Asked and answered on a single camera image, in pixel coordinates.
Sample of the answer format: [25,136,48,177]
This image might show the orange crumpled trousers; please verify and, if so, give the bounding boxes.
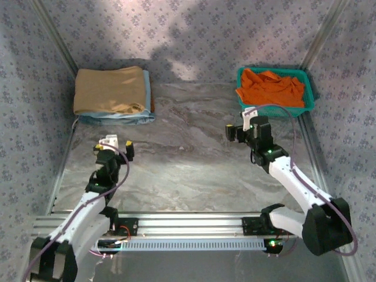
[236,68,306,108]

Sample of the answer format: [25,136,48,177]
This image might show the black controller board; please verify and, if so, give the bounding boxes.
[98,239,123,254]
[263,238,285,256]

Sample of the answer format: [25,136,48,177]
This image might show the aluminium corner post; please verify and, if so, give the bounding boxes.
[29,0,79,73]
[301,0,352,71]

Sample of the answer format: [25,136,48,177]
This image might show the left black controller board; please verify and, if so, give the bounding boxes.
[98,239,123,254]

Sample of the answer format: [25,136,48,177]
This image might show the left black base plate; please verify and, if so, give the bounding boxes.
[113,217,139,236]

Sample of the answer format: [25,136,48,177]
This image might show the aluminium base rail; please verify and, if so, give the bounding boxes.
[32,213,352,239]

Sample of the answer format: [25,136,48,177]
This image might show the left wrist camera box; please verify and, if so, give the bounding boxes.
[99,134,120,151]

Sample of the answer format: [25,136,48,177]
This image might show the tan trousers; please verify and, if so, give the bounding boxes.
[73,66,152,116]

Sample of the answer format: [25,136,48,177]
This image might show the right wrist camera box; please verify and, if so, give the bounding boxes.
[241,106,257,130]

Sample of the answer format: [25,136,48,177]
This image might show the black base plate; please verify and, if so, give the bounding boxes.
[241,217,273,236]
[113,217,139,236]

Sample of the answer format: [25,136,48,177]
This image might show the teal plastic basket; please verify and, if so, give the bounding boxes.
[236,66,316,118]

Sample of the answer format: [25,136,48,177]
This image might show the slotted grey cable duct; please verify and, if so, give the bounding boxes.
[96,238,267,252]

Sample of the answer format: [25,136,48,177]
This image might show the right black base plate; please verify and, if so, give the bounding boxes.
[241,217,273,236]

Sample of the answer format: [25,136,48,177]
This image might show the right black controller board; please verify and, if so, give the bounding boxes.
[263,238,285,256]

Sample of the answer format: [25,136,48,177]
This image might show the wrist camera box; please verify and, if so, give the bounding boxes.
[241,106,257,130]
[99,134,120,151]

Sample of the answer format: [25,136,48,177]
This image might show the light blue folded trousers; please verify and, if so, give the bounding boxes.
[76,69,156,126]

